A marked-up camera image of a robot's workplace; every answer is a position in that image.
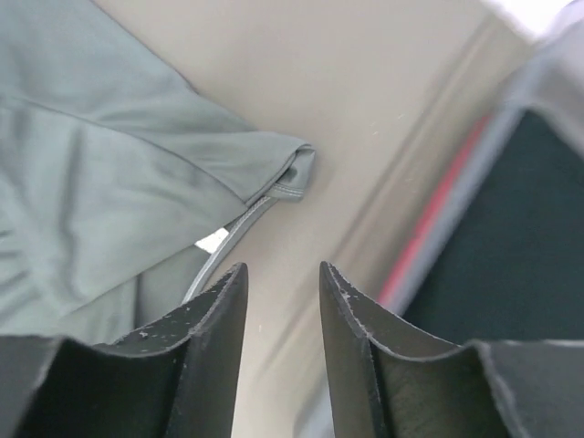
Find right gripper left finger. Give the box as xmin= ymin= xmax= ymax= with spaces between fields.
xmin=1 ymin=264 xmax=248 ymax=437

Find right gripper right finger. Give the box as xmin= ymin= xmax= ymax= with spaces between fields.
xmin=319 ymin=262 xmax=583 ymax=437

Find grey t shirt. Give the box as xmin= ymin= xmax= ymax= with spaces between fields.
xmin=1 ymin=1 xmax=315 ymax=344

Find black t shirt in bin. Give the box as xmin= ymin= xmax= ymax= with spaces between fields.
xmin=405 ymin=111 xmax=583 ymax=344

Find clear plastic bin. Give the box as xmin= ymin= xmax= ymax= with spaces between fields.
xmin=376 ymin=26 xmax=584 ymax=316

